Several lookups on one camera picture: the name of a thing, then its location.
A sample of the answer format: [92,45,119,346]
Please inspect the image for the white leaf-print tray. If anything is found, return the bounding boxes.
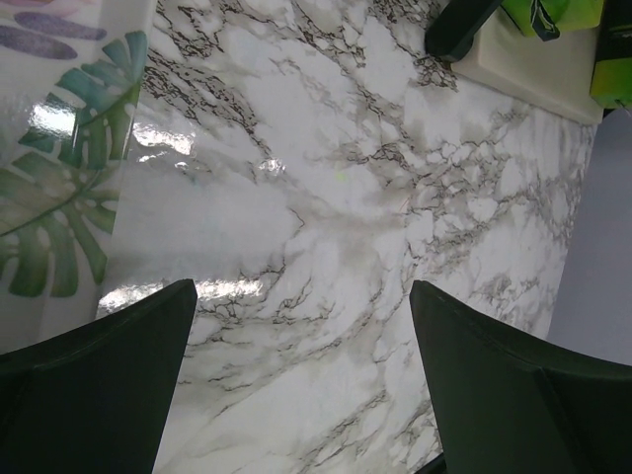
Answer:
[1,1,156,352]

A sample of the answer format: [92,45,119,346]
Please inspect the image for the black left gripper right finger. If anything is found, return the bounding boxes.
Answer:
[410,280,631,473]

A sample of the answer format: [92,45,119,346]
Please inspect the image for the black green razor box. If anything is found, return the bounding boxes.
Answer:
[501,0,604,41]
[590,0,631,110]

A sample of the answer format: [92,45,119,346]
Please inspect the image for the beige black three-tier shelf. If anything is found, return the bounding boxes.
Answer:
[425,1,608,124]

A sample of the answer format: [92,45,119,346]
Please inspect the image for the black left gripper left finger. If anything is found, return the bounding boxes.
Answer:
[1,279,198,473]

